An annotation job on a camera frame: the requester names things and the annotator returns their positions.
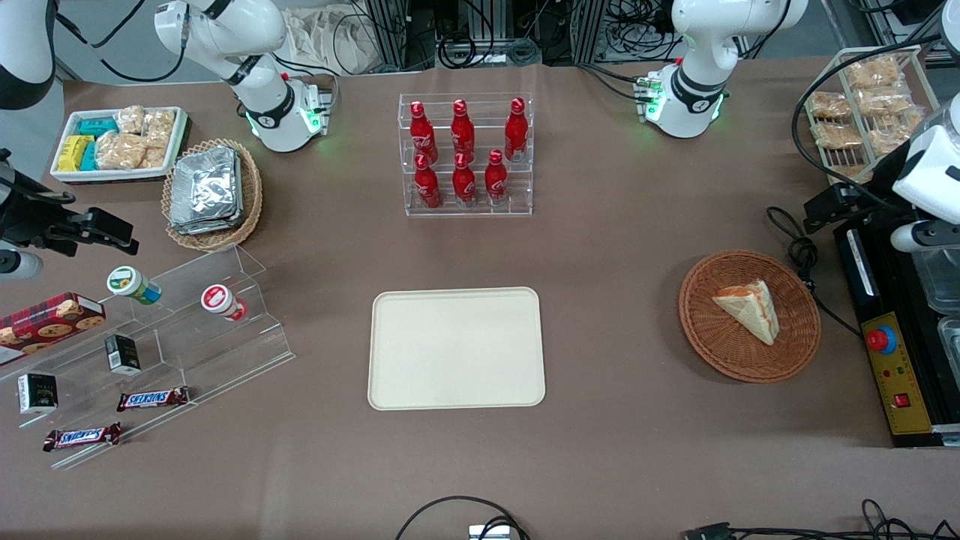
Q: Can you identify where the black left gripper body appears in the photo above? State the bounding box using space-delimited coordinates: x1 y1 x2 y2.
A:
853 152 922 227

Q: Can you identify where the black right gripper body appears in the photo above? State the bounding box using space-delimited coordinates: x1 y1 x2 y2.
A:
0 148 77 253

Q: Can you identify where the triangle sandwich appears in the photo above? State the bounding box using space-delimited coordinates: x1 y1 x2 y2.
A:
711 280 781 347

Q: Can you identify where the white rectangular snack tray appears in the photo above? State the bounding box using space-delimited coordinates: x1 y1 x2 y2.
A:
49 106 188 185

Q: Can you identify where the light oval wicker basket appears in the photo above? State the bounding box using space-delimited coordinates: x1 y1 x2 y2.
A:
161 138 264 252

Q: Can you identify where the round brown wicker basket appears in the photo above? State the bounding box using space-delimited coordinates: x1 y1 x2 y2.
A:
678 250 822 384

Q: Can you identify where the cream plastic tray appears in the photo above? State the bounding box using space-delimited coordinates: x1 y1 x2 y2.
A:
367 286 547 412

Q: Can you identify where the green lid yogurt cup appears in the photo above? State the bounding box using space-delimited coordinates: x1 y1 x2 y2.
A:
106 265 163 305

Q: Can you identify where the yellow snack pack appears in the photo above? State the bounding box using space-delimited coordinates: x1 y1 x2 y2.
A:
58 135 95 173

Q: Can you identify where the black control box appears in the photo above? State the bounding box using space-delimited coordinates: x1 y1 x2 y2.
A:
833 216 960 449

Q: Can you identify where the clear plastic container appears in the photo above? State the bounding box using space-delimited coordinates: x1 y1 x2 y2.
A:
910 246 960 314
937 315 960 370

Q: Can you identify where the silver foil pack stack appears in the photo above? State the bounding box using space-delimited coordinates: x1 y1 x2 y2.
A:
168 145 245 236

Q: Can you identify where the red cookie box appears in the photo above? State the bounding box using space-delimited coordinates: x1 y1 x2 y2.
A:
0 292 107 368

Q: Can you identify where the small black box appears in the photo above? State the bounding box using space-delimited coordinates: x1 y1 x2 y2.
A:
16 372 59 416
103 334 143 377

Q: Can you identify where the red lid yogurt cup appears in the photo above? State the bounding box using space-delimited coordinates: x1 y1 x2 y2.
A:
199 283 249 323

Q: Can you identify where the red emergency stop button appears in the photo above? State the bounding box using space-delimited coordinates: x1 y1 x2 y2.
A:
865 325 899 356

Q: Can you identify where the clear acrylic step shelf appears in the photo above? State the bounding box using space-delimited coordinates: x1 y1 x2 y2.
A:
0 243 296 471

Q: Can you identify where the snickers chocolate bar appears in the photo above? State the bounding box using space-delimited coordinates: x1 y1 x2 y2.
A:
42 421 123 453
115 385 191 413

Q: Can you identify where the beige cloth bag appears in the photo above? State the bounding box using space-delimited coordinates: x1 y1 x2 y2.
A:
283 6 385 77

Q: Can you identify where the clear acrylic bottle rack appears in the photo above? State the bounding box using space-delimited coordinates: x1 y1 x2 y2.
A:
398 92 534 218

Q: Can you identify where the red cola bottle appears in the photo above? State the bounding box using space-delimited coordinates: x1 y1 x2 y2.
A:
484 149 509 206
451 152 478 208
414 154 443 210
503 97 530 163
450 99 476 161
409 101 439 165

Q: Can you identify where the white wire rack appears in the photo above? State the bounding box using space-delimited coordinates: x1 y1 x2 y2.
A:
803 46 943 188

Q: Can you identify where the black coiled table cable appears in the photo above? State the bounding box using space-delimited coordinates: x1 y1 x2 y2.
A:
766 205 864 339

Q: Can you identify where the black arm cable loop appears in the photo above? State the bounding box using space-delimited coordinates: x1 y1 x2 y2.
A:
792 33 943 212

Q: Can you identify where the black cable with connector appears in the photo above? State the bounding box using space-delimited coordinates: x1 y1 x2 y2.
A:
684 498 960 540

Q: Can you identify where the black looped cable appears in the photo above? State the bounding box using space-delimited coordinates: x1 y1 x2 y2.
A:
394 495 531 540

